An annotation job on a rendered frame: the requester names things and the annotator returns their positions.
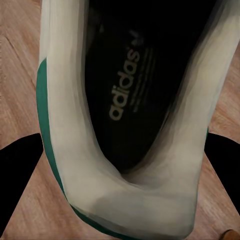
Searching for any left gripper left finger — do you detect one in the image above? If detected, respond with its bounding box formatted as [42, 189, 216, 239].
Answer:
[0, 133, 44, 238]

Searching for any gym shoe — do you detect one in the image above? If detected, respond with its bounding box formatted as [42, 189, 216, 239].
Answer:
[36, 0, 240, 240]

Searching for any sandal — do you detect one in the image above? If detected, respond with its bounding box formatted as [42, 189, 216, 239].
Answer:
[219, 229, 240, 240]

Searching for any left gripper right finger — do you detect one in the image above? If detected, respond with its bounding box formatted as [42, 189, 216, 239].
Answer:
[204, 133, 240, 215]

